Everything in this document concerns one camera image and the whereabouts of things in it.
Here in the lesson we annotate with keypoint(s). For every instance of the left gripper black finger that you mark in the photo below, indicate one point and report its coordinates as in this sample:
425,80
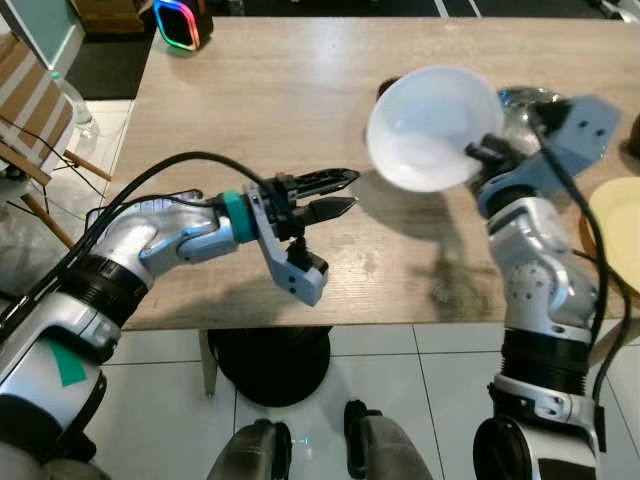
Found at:
328,210
325,181

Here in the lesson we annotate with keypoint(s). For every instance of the white bowl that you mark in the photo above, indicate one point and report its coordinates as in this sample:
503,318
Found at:
425,125

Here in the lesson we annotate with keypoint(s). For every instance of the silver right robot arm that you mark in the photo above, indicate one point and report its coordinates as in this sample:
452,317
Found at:
535,260

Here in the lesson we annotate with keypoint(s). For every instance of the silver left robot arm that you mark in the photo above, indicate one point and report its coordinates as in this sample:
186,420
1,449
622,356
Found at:
150,235

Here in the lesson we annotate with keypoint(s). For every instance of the shiny metal bowl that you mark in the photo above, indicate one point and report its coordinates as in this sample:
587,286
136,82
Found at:
520,104

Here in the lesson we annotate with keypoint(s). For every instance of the yellow plate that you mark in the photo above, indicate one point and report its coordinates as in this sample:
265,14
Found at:
620,230

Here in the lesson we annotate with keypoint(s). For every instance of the black round table base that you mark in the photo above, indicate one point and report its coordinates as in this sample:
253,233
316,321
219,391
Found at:
270,365

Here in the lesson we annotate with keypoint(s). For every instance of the wooden table leg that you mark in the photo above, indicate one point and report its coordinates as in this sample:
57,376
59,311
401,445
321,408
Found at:
208,360

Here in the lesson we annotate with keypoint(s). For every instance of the white office chair base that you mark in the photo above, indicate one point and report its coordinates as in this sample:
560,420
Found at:
622,8

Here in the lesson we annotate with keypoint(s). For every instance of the black speaker with rainbow light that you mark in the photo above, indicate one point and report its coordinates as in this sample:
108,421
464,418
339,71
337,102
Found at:
195,20

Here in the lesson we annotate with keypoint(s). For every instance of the clear glass vessel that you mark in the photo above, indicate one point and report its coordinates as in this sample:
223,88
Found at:
80,120

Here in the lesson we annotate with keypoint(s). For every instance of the black floor mat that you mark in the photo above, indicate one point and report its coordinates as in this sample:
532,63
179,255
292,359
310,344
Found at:
110,65

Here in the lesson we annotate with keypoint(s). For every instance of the grey left robot leg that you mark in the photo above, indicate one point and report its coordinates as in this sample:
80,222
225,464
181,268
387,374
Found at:
245,455

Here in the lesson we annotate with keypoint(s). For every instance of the grey robot leg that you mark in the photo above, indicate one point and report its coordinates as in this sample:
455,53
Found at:
395,450
245,455

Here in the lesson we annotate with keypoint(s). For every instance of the grey right robot leg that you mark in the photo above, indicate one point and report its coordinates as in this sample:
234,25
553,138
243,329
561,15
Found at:
395,450

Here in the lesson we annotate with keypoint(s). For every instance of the brown wooden box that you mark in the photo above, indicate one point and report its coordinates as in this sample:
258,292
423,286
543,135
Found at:
110,12

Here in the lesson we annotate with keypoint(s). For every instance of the teal cabinet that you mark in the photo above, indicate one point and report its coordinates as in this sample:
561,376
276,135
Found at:
35,25

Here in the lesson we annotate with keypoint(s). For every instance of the grey-blue left wrist camera mount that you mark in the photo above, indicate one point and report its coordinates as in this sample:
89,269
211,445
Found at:
300,282

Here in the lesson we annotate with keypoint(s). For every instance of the grey-blue wrist camera mount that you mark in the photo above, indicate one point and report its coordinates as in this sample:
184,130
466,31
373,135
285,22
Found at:
300,282
585,130

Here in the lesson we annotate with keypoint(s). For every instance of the grey-blue right wrist camera mount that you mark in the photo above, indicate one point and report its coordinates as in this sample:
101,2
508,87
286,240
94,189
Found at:
585,130

